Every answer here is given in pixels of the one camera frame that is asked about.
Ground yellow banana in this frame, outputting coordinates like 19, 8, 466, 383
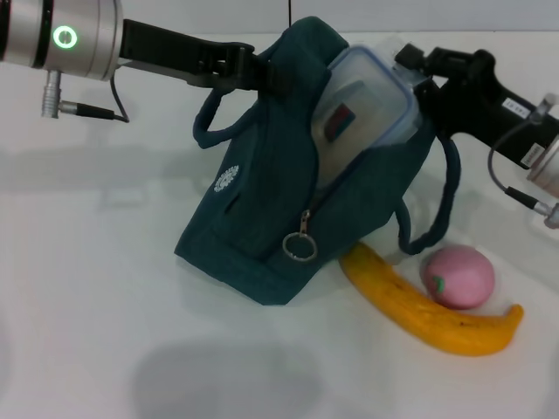
339, 242, 525, 358

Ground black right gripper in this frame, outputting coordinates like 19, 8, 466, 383
393, 43, 552, 170

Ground clear plastic box blue lid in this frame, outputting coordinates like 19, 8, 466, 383
310, 36, 432, 189

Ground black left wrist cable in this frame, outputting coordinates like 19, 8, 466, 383
40, 68, 131, 125

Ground pink toy peach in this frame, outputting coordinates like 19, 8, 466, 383
420, 244, 497, 312

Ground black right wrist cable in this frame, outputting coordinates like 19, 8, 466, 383
487, 113, 559, 231

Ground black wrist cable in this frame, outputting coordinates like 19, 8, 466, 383
487, 113, 559, 231
40, 68, 131, 125

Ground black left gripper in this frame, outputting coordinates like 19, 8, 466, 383
117, 18, 293, 98

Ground dark teal fabric lunch bag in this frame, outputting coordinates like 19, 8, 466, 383
173, 16, 462, 307

